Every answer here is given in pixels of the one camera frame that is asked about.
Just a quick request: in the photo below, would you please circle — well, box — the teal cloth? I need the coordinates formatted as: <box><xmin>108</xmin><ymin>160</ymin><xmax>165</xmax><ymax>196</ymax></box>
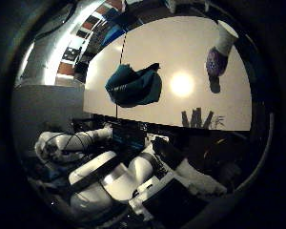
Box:
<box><xmin>104</xmin><ymin>62</ymin><xmax>163</xmax><ymax>109</ymax></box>

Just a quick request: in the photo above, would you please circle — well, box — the purple printed packet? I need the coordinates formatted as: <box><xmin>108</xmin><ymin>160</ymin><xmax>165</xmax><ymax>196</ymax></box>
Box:
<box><xmin>205</xmin><ymin>19</ymin><xmax>240</xmax><ymax>94</ymax></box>

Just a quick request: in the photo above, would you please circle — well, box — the potted green plant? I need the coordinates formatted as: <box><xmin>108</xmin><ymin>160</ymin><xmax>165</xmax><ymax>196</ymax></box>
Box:
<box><xmin>210</xmin><ymin>114</ymin><xmax>227</xmax><ymax>130</ymax></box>

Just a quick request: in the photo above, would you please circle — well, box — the striped cable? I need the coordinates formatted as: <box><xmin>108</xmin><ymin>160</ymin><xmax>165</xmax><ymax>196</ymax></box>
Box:
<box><xmin>115</xmin><ymin>31</ymin><xmax>129</xmax><ymax>119</ymax></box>

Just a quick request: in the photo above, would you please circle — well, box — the glowing teal screen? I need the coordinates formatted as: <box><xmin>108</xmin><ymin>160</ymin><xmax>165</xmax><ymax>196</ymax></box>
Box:
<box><xmin>112</xmin><ymin>127</ymin><xmax>147</xmax><ymax>151</ymax></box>

